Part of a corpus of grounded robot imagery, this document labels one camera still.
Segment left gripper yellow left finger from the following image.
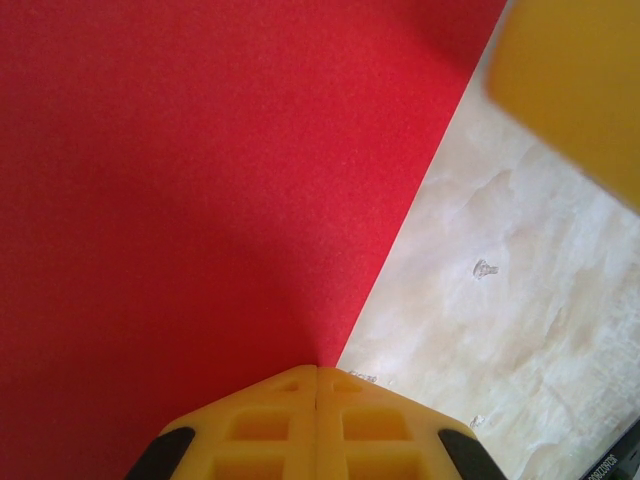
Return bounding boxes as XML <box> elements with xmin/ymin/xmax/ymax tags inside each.
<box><xmin>127</xmin><ymin>364</ymin><xmax>319</xmax><ymax>480</ymax></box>

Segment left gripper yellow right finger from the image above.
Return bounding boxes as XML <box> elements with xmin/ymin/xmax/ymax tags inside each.
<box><xmin>316</xmin><ymin>367</ymin><xmax>507</xmax><ymax>480</ymax></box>

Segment red paper sheet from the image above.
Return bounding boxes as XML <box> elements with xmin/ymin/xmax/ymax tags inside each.
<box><xmin>0</xmin><ymin>0</ymin><xmax>514</xmax><ymax>480</ymax></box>

